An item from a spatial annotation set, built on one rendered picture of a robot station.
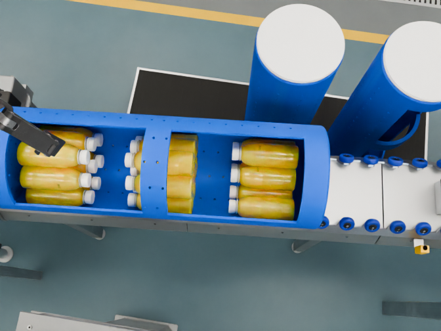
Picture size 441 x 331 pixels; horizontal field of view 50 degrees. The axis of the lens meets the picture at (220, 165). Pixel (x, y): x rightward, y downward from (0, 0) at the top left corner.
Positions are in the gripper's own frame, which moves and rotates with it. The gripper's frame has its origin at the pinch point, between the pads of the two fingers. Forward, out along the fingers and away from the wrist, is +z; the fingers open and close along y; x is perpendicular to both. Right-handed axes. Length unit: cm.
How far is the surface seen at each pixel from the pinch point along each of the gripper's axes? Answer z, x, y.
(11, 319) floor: 156, -89, -28
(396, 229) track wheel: 72, 35, 73
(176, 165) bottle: 50, 11, 14
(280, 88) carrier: 74, 51, 21
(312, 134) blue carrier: 48, 38, 38
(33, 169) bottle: 52, -13, -18
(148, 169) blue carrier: 43.4, 5.9, 9.9
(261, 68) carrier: 72, 53, 12
